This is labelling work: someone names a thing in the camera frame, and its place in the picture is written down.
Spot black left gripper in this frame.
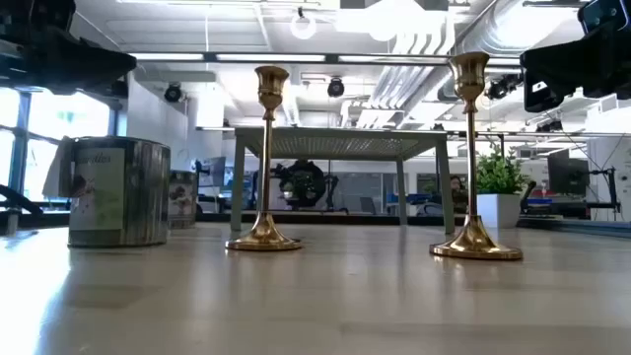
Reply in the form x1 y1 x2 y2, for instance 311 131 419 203
0 0 138 99

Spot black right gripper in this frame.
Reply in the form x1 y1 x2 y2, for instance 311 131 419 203
520 19 631 113

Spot brass candlestick holder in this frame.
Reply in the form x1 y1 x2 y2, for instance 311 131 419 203
428 50 525 261
225 65 303 252

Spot black computer monitor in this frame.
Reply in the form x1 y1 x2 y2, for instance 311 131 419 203
546 149 592 197

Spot potted plant white pot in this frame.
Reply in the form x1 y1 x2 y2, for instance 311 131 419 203
474 145 531 230

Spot person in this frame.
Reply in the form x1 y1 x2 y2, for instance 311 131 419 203
447 175 469 215
273 159 327 211

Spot long ceiling light bar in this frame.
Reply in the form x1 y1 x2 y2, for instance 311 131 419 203
128 51 524 68

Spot bright ceiling light panel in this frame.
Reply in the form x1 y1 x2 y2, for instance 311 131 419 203
336 0 449 43

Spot pale green perforated table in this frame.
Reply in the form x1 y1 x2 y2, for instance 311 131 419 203
229 126 456 236

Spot black ceiling camera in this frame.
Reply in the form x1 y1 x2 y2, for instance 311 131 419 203
534 117 565 134
484 72 525 102
163 82 184 105
326 76 346 100

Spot silver ventilation duct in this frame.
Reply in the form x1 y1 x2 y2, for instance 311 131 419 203
433 0 588 103

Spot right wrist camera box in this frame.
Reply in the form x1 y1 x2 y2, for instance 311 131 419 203
577 0 631 35

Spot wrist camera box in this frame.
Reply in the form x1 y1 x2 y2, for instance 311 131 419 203
19 0 76 34
577 0 631 35

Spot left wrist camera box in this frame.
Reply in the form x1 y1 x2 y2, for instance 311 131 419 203
19 0 76 34

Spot white cable ring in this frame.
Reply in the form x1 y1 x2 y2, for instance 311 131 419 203
289 6 318 41

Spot black aluminium rig frame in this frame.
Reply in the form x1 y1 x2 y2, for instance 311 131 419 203
0 209 631 238

